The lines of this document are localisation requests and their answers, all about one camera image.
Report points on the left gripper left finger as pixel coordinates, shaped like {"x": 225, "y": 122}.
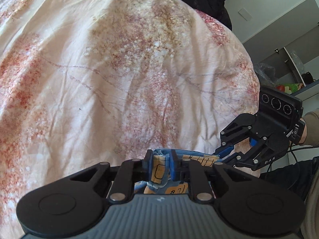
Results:
{"x": 127, "y": 174}

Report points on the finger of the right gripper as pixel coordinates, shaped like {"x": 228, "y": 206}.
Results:
{"x": 252, "y": 159}
{"x": 237, "y": 131}

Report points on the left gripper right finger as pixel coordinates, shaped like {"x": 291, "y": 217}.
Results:
{"x": 191, "y": 172}

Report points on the blue patterned child pants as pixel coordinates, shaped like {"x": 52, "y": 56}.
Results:
{"x": 161, "y": 182}

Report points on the pink floral duvet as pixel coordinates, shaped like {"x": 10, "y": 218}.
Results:
{"x": 85, "y": 81}

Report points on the grey wardrobe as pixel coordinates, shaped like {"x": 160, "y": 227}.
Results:
{"x": 281, "y": 50}

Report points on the black right camera box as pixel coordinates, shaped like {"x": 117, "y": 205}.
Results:
{"x": 283, "y": 110}

